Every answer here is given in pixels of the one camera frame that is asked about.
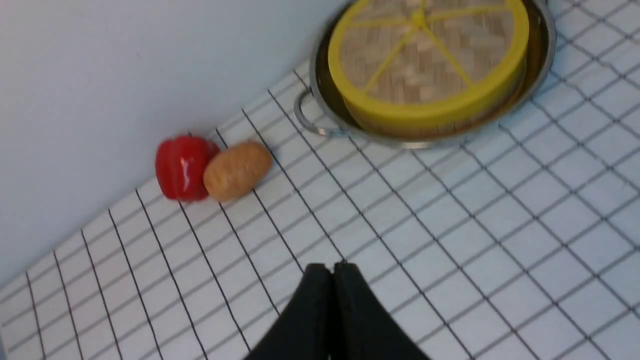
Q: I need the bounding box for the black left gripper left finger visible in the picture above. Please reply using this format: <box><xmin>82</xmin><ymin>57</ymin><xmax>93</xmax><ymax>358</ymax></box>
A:
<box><xmin>246</xmin><ymin>263</ymin><xmax>333</xmax><ymax>360</ymax></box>

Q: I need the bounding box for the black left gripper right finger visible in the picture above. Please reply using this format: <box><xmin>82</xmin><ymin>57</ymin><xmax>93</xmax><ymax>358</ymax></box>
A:
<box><xmin>333</xmin><ymin>262</ymin><xmax>429</xmax><ymax>360</ymax></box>

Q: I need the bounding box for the yellow rimmed bamboo steamer lid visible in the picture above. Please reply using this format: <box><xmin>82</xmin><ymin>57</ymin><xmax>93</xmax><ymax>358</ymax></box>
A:
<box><xmin>327</xmin><ymin>0</ymin><xmax>530</xmax><ymax>122</ymax></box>

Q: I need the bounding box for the stainless steel pot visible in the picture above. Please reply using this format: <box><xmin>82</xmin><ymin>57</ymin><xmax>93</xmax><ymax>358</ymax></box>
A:
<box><xmin>294</xmin><ymin>0</ymin><xmax>558</xmax><ymax>150</ymax></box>

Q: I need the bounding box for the brown potato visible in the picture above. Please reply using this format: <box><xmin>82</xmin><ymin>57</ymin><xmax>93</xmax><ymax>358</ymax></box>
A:
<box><xmin>203</xmin><ymin>140</ymin><xmax>274</xmax><ymax>203</ymax></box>

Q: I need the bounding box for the white checkered tablecloth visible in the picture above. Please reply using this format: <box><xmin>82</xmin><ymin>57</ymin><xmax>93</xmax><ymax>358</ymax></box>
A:
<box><xmin>1</xmin><ymin>0</ymin><xmax>640</xmax><ymax>360</ymax></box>

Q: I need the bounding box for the red bell pepper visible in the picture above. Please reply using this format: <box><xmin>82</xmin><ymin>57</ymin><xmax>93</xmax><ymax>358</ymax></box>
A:
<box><xmin>155</xmin><ymin>134</ymin><xmax>220</xmax><ymax>202</ymax></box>

